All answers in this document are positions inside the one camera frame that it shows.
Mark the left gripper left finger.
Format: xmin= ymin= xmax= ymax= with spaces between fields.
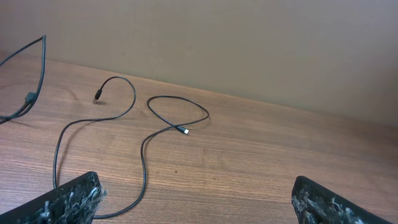
xmin=1 ymin=171 xmax=105 ymax=224

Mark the thin black USB cable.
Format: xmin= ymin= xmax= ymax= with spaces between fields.
xmin=52 ymin=76 xmax=210 ymax=220

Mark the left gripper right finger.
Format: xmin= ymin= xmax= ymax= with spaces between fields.
xmin=292 ymin=175 xmax=391 ymax=224

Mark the thick black USB cable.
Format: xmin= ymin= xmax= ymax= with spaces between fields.
xmin=0 ymin=34 xmax=47 ymax=124

